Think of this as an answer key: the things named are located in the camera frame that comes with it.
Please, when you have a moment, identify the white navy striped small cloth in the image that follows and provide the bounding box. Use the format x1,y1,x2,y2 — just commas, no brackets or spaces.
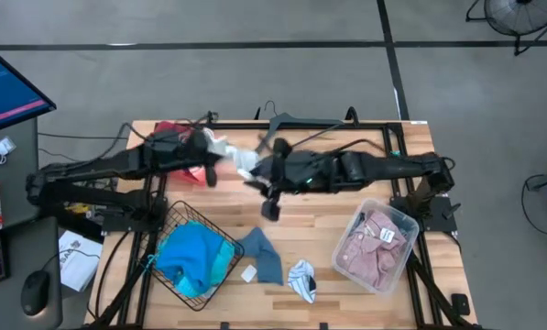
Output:
287,259,318,304

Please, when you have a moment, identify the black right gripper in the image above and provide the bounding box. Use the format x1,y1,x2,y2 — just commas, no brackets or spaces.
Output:
244,137,343,222

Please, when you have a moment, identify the grey clothes hanger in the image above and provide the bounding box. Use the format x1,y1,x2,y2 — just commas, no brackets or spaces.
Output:
254,100,347,155

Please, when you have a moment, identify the computer monitor with blue screen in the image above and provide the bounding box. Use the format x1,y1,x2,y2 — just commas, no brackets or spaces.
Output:
0,38,58,138

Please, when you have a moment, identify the dark blue cloth with tag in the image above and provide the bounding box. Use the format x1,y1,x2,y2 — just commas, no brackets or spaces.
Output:
236,226,285,286

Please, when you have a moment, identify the grey desk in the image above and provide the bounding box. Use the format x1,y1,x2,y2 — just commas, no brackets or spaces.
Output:
0,116,64,330

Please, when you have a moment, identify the black wire basket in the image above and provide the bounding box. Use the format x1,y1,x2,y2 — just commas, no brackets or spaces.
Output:
147,200,246,313

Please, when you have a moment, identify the pink checked shirt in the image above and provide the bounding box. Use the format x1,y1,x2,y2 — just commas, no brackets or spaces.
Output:
337,209,410,291

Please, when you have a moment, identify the white paper booklet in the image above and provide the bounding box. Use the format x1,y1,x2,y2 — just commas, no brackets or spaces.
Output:
58,229,104,293

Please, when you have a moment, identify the blue shirt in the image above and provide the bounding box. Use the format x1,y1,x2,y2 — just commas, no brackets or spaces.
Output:
155,221,226,297

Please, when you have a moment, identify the black floor fan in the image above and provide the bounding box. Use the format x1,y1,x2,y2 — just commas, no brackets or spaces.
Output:
465,0,547,57

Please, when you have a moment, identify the white sock with grey stripes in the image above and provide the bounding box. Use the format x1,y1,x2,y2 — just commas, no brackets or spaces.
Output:
203,129,261,182

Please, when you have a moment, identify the clear plastic bin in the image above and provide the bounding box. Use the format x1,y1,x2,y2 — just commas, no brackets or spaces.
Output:
331,197,421,295

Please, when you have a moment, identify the red plastic bin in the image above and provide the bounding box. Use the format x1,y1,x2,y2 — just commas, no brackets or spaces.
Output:
152,120,210,187

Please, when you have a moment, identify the black computer mouse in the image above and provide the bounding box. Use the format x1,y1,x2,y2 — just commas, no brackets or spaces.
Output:
19,269,53,318

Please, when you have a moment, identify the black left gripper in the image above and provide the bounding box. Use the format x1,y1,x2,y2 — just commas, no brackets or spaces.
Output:
145,129,226,189

